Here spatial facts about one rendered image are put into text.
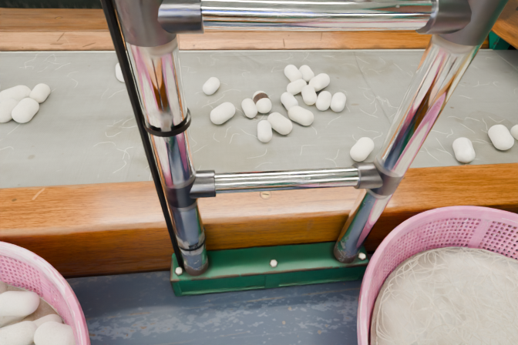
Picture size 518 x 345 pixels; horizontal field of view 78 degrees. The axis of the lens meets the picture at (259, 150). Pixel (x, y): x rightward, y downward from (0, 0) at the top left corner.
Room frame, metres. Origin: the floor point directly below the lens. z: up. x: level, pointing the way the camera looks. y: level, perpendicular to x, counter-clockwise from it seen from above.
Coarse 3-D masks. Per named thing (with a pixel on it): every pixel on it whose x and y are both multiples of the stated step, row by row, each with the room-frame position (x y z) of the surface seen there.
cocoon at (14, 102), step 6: (0, 102) 0.30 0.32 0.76; (6, 102) 0.30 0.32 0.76; (12, 102) 0.30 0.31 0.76; (18, 102) 0.31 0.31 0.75; (0, 108) 0.29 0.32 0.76; (6, 108) 0.29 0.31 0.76; (12, 108) 0.30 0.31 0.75; (0, 114) 0.28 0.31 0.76; (6, 114) 0.29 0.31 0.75; (0, 120) 0.28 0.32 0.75; (6, 120) 0.28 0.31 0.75
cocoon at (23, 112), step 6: (24, 102) 0.30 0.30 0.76; (30, 102) 0.31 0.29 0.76; (36, 102) 0.31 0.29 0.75; (18, 108) 0.29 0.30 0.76; (24, 108) 0.29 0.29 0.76; (30, 108) 0.30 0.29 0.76; (36, 108) 0.31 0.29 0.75; (12, 114) 0.28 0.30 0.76; (18, 114) 0.28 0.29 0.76; (24, 114) 0.29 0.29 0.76; (30, 114) 0.29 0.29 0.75; (18, 120) 0.28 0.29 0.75; (24, 120) 0.28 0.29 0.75
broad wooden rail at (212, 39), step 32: (0, 32) 0.47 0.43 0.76; (32, 32) 0.48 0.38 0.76; (64, 32) 0.49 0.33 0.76; (96, 32) 0.49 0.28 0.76; (224, 32) 0.53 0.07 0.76; (256, 32) 0.54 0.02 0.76; (288, 32) 0.55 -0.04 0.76; (320, 32) 0.56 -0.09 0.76; (352, 32) 0.57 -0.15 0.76; (384, 32) 0.58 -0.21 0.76; (416, 32) 0.59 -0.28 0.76
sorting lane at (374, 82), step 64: (0, 64) 0.41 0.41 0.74; (64, 64) 0.43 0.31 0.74; (192, 64) 0.46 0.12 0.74; (256, 64) 0.47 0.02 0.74; (320, 64) 0.49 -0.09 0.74; (384, 64) 0.50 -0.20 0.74; (0, 128) 0.28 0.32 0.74; (64, 128) 0.28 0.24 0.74; (128, 128) 0.29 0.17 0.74; (192, 128) 0.30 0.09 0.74; (256, 128) 0.31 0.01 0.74; (320, 128) 0.32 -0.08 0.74; (384, 128) 0.33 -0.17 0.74; (448, 128) 0.34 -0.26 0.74
